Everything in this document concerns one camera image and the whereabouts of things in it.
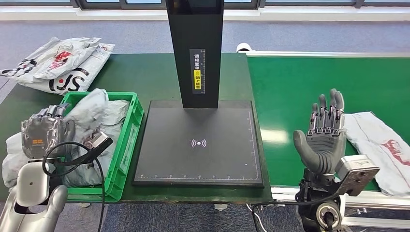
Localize grey parcel bag red print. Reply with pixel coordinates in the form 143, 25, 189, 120
344, 112, 410, 197

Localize green plastic crate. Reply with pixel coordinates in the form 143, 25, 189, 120
60, 92, 145, 203

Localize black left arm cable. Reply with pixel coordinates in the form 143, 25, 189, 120
42, 141, 106, 232

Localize black scanner base plate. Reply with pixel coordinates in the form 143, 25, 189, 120
132, 100, 265, 189

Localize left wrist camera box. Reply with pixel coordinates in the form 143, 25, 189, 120
65, 131, 114, 167

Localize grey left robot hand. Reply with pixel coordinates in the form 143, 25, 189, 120
21, 103, 76, 160

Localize white floor cable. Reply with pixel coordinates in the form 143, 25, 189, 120
246, 203, 267, 232

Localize green conveyor belt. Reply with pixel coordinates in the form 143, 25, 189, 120
247, 57, 410, 194

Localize white parcel bag red print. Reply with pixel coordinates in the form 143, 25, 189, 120
0, 37, 103, 80

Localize white parcel bag black letters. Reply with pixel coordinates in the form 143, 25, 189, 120
18, 43, 116, 96

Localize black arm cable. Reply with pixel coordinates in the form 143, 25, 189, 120
252, 192, 340, 232
42, 141, 106, 232

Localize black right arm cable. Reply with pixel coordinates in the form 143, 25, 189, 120
252, 192, 340, 232

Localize black scanner column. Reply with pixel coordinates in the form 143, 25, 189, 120
165, 0, 225, 110

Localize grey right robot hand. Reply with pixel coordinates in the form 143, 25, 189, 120
293, 88, 347, 175

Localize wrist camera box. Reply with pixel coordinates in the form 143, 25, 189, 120
65, 131, 114, 167
335, 155, 381, 197

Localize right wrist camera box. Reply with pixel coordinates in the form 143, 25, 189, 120
335, 155, 381, 197

